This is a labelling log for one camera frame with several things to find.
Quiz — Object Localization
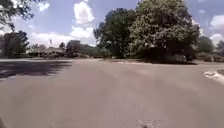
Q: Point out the dark green tree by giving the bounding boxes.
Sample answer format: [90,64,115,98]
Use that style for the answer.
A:
[92,7,138,60]

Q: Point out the grey asphalt road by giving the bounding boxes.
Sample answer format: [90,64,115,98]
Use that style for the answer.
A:
[0,58,224,128]

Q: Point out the large pale-leaved tree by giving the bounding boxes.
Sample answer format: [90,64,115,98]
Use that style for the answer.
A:
[129,0,201,65]

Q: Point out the low house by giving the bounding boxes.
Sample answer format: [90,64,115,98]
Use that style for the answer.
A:
[27,46,68,59]

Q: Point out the trees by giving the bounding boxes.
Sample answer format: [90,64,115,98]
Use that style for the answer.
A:
[195,35,224,56]

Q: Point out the pale concrete kerb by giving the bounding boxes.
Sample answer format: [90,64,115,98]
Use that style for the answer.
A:
[202,69,224,85]

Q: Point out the large dark tree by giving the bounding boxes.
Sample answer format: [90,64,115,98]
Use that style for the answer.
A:
[0,0,45,32]

